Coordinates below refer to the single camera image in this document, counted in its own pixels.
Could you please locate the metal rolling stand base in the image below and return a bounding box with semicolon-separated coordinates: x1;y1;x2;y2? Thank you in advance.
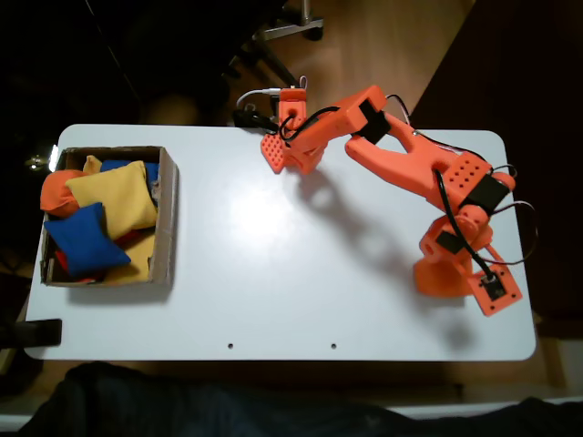
252;0;325;42

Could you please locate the orange bean bag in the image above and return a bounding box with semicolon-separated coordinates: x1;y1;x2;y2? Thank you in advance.
413;259;479;300
39;168;86;216

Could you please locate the white usb cable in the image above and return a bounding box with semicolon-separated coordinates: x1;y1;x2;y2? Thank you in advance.
236;86;282;109

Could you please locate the person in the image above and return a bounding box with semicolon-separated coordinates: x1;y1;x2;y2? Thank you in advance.
17;361;583;437

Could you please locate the large blue bean bag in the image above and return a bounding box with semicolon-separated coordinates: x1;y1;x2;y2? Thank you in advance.
44;202;132;278

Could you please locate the orange camera mount plate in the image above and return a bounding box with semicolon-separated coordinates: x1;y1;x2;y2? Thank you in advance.
468;245;524;319

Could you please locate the red bean bag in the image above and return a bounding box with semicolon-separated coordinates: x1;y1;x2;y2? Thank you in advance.
53;249;104;284

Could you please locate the brown round object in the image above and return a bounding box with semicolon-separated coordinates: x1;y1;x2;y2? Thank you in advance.
146;89;198;125

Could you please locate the black camera cable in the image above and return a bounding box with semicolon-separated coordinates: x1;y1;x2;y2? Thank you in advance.
278;106;497;286

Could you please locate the cardboard box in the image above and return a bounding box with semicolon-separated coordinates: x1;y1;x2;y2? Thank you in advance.
39;145;179;288

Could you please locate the large yellow bean bag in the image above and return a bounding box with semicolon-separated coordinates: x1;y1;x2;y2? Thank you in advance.
66;159;159;241

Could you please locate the black table clamp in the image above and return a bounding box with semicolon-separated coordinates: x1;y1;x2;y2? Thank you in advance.
232;105;280;135
0;318;63;350

